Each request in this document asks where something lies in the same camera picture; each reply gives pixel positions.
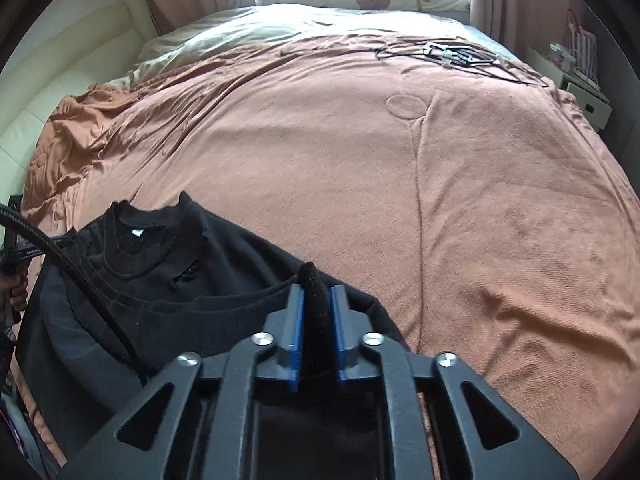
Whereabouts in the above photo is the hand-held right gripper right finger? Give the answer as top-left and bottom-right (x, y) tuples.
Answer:
(330, 284), (576, 480)

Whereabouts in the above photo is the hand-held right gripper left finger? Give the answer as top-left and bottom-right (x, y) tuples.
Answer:
(57, 282), (305, 480)

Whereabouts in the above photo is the black sweater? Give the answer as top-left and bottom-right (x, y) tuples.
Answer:
(15, 191), (416, 480)

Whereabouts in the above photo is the person's left hand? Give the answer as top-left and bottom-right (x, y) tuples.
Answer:
(5, 275), (30, 328)

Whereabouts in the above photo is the dark grey garment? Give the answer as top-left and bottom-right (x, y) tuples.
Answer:
(15, 255), (151, 441)

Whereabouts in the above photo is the orange blanket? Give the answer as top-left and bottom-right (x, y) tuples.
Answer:
(10, 30), (640, 480)

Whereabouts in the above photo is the cream leather headboard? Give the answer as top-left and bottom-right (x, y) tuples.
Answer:
(0, 0), (156, 186)

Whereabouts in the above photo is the white nightstand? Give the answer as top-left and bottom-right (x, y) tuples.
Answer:
(525, 45), (613, 133)

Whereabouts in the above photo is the striped bag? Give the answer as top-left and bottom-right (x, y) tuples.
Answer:
(565, 10), (598, 81)

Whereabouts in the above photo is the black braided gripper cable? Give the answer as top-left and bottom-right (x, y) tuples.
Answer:
(0, 202), (153, 386)

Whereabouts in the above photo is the black bracket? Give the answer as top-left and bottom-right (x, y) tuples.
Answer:
(422, 41), (495, 69)

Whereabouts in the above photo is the tangle of thin cables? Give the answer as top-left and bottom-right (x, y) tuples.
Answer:
(280, 40), (551, 87)

